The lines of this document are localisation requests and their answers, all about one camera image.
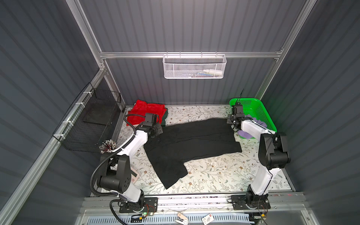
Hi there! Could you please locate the black t shirt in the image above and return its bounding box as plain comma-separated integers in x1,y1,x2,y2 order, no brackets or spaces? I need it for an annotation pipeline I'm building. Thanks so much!
143,118,242,189

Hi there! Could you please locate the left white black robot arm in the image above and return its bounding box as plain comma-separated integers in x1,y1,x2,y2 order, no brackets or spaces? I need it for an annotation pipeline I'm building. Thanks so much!
90,113,163,205

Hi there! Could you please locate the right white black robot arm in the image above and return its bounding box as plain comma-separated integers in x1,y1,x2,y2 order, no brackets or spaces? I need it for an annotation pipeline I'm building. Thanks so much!
227,102,291,209

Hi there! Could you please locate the dark green folded t shirt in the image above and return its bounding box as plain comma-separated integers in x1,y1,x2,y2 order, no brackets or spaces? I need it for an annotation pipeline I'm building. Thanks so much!
161,108,168,127

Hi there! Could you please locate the purple t shirt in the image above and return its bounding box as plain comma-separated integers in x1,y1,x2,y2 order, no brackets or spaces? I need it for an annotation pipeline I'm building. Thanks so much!
237,118,268,141

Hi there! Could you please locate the green plastic basket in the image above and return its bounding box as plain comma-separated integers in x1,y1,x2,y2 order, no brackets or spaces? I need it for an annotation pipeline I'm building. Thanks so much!
229,98,277,132

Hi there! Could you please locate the red folded t shirt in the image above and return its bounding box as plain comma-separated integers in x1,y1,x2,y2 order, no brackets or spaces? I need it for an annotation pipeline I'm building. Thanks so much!
127,100,167,125

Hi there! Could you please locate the cup of pens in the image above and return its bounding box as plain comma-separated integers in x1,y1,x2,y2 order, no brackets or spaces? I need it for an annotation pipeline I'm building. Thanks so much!
99,139,117,154

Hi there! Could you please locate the white spray bottle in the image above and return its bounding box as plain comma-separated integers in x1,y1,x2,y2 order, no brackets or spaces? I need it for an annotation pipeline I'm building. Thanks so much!
203,69,224,77

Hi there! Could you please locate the pink white remote pad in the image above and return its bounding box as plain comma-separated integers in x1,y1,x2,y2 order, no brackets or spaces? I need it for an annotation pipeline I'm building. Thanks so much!
130,167,140,184

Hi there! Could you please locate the floral table mat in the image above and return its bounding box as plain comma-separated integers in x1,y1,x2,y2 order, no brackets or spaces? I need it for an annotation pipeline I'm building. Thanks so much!
99,104,292,197

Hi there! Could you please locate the white tag card left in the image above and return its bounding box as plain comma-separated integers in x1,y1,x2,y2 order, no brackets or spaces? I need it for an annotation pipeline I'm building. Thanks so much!
175,212,189,225

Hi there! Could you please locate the white tag card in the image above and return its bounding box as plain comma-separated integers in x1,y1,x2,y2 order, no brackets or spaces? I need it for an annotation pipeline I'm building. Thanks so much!
175,212,189,225
202,213,214,225

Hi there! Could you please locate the white tag card right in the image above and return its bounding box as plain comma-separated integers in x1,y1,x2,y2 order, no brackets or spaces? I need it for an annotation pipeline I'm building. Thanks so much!
202,213,214,225

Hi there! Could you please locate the black wire basket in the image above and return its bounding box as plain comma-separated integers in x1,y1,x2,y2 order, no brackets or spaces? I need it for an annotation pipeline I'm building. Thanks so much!
53,84,122,153

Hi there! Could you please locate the white wire mesh basket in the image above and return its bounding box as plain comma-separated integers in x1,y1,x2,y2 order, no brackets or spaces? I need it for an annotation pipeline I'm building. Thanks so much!
162,53,227,79

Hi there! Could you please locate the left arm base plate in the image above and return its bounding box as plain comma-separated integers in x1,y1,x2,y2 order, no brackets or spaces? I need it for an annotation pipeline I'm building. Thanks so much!
118,197,158,213

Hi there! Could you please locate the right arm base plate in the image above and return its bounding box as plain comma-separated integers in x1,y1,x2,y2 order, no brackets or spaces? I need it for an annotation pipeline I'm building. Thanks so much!
227,195,271,211

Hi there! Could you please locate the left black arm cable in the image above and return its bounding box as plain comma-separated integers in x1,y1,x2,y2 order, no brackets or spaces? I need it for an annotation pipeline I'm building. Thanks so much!
89,113,147,225

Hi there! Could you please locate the aluminium front rail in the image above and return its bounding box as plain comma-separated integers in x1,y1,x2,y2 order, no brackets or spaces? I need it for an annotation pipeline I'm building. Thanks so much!
80,192,309,214

